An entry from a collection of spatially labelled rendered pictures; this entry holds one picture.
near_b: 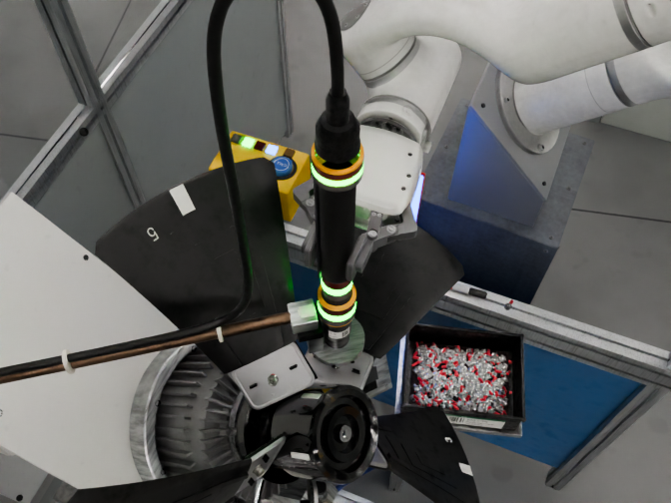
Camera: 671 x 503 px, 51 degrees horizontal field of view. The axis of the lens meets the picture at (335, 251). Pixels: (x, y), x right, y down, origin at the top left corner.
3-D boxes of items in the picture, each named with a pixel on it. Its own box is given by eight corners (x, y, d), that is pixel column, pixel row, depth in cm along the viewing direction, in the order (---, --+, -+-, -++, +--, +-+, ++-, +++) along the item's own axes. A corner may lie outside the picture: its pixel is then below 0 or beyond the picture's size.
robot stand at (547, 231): (418, 296, 234) (461, 97, 155) (505, 330, 228) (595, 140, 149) (384, 372, 220) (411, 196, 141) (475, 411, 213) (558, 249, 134)
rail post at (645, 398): (544, 485, 202) (647, 385, 135) (547, 472, 204) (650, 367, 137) (558, 490, 201) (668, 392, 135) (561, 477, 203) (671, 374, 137)
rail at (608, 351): (244, 246, 152) (240, 225, 146) (252, 232, 154) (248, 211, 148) (668, 392, 135) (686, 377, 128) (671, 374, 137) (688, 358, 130)
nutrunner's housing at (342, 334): (325, 365, 89) (318, 116, 50) (319, 338, 91) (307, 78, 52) (354, 359, 90) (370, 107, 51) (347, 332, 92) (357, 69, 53)
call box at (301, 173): (215, 202, 136) (207, 167, 127) (238, 164, 140) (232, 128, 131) (291, 227, 132) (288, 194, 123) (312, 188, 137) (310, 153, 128)
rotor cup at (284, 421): (293, 501, 94) (364, 517, 85) (220, 451, 87) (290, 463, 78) (334, 404, 101) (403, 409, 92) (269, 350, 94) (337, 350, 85)
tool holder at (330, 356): (300, 376, 86) (296, 342, 77) (288, 325, 89) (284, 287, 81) (370, 360, 87) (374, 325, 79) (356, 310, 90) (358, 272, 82)
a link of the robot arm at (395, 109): (429, 160, 82) (421, 178, 81) (358, 138, 84) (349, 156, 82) (439, 109, 75) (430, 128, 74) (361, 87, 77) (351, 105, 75)
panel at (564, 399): (284, 364, 209) (265, 246, 153) (284, 362, 209) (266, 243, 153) (557, 468, 192) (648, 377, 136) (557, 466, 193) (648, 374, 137)
